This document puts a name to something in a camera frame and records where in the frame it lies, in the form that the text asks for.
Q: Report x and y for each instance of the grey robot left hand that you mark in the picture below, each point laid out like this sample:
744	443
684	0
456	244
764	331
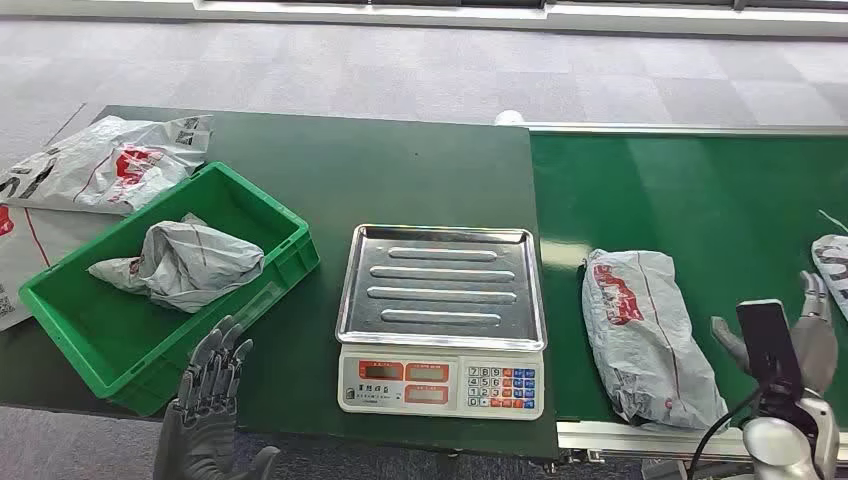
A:
202	424

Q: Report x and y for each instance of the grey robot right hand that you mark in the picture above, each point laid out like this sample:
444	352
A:
816	351

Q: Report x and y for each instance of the grey poly mailer red logo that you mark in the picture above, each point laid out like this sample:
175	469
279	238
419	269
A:
642	331

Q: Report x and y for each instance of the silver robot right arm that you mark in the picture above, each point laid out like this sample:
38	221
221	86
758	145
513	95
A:
775	450

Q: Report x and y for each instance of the green conveyor belt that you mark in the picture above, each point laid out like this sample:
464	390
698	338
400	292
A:
715	199

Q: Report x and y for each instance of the white conveyor end cap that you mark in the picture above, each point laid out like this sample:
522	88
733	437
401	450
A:
509	118

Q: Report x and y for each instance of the grey mailer black print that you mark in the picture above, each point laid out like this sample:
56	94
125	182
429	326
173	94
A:
836	265

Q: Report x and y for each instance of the green plastic crate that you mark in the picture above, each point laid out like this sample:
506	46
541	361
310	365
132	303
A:
99	331

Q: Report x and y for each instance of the crumpled grey poly mailer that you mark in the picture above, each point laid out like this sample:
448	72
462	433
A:
192	265

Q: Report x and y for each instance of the white mailer red line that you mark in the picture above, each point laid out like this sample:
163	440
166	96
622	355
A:
26	258

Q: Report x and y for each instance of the white electronic scale steel tray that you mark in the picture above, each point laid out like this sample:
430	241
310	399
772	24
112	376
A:
440	311

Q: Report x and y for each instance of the flat grey mailer red logo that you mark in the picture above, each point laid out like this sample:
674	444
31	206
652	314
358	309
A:
99	166

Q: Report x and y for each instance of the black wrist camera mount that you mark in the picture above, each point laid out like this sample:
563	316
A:
768	341

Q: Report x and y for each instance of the silver conveyor frame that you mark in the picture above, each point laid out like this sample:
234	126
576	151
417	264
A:
629	438

